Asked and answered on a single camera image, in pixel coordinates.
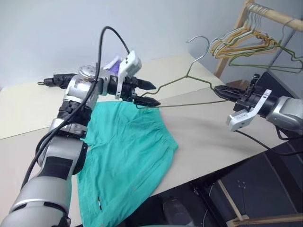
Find wooden floor frame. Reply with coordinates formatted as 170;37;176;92
217;179;303;227

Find dark rounded shape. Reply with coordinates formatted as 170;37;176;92
162;197;190;224

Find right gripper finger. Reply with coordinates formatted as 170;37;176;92
216;92;247;103
214;84;249;95

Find wooden clothes rack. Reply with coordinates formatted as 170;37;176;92
214;0;303;79

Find green shorts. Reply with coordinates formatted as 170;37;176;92
76;100;179;227

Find yellow wire hanger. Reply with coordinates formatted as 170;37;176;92
212;7;279;56
214;9;282;60

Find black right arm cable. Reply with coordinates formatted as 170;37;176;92
236;124;303;157

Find green wire hanger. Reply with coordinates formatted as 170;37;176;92
228;17;303;74

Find white wire hanger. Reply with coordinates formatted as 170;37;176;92
209;4;275;54
210;7;277;57

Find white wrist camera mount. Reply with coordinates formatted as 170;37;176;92
115;50;143;100
226;89;272;132

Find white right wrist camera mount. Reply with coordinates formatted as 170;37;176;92
226;89;272;132

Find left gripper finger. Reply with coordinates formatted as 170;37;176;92
134;96;162;107
137;79;157;90

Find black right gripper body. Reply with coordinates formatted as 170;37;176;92
233;73;264;112

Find olive wire hanger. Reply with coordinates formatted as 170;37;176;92
135;35;235;111

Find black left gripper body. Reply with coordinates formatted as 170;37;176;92
121;76;140;103

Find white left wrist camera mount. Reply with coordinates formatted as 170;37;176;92
115;50;143;100

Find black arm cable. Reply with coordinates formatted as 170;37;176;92
236;124;303;157
20;26;131;191

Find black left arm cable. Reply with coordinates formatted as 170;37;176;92
20;26;131;191

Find black box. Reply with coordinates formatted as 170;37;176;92
257;70;303;101

